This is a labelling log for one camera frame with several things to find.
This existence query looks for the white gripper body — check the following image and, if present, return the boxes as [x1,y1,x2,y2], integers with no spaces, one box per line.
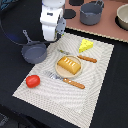
[40,6,66,41]

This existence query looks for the yellow toy cheese wedge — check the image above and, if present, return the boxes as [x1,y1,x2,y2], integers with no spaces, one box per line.
[79,39,93,52]

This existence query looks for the red toy tomato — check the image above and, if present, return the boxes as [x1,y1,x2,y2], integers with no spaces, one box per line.
[26,75,40,88]

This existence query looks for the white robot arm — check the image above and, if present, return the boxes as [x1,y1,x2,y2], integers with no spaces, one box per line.
[40,0,66,41]

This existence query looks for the small grey frying pan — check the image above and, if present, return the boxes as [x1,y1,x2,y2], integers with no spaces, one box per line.
[21,30,47,64]

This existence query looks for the grey toy cooking pot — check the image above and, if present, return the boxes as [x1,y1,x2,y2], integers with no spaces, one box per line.
[80,0,104,25]

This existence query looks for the orange toy bread loaf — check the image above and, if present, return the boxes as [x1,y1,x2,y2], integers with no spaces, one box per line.
[57,56,81,75]

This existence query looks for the round wooden plate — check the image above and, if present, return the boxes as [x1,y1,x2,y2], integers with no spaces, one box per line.
[55,55,82,78]

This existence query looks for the pink toy stove top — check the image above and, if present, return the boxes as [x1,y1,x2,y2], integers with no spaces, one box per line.
[65,0,128,42]

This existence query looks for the white woven placemat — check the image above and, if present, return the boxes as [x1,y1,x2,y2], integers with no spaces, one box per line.
[13,33,114,128]

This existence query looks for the cream bowl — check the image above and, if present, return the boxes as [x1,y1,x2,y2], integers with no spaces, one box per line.
[117,4,128,30]

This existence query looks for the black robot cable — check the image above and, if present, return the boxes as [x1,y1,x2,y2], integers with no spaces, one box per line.
[0,9,46,46]

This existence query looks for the wooden handled toy fork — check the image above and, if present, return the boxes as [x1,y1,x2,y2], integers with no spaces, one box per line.
[43,71,85,89]

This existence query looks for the wooden handled toy knife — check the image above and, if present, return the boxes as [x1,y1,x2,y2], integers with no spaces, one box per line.
[57,49,97,63]

